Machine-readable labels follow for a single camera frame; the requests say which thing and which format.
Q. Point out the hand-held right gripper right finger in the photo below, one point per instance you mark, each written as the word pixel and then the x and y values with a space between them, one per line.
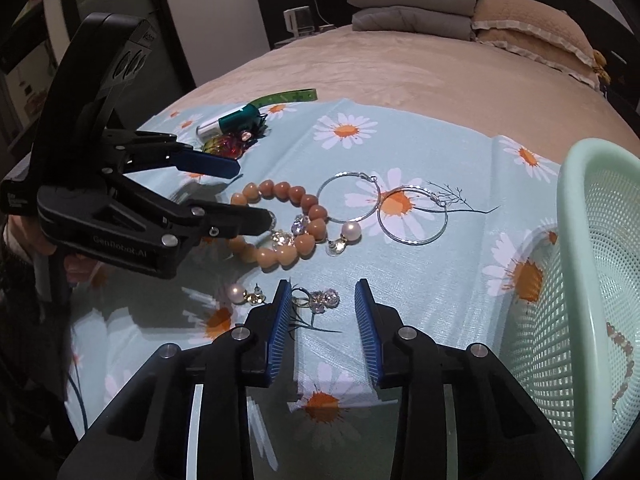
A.
pixel 367 337

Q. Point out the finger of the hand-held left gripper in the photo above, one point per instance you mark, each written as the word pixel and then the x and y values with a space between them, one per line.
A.
pixel 210 162
pixel 235 220

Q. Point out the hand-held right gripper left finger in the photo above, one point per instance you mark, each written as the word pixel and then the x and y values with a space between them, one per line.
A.
pixel 280 332

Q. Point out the pearl drop earring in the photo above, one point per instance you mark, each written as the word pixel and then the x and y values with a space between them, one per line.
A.
pixel 351 232
pixel 235 292

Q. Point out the silver hoop earring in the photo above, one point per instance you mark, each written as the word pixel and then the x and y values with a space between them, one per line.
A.
pixel 371 178
pixel 440 203

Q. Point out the green plastic basket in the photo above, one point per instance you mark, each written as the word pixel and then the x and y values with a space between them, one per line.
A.
pixel 575 185

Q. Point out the person's left hand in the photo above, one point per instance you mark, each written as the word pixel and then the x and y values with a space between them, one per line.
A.
pixel 80 271

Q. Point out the white and teal tube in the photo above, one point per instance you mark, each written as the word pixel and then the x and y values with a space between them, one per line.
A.
pixel 235 119

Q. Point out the daisy print cloth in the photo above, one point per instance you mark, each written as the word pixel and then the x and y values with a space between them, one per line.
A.
pixel 450 285

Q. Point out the white nightstand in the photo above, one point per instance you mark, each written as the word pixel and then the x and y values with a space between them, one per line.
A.
pixel 287 41

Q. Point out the white kettle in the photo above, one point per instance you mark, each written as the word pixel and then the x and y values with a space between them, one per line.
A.
pixel 298 20

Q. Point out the beige bed blanket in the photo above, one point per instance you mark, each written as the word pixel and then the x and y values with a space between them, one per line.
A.
pixel 425 75

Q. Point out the beige ruffled pillow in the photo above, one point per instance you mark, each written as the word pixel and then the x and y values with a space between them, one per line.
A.
pixel 525 17
pixel 530 52

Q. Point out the yellow plush toy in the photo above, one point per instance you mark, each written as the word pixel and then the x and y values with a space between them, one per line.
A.
pixel 601 65

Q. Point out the dark door frame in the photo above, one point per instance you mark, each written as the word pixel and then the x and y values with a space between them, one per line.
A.
pixel 172 25

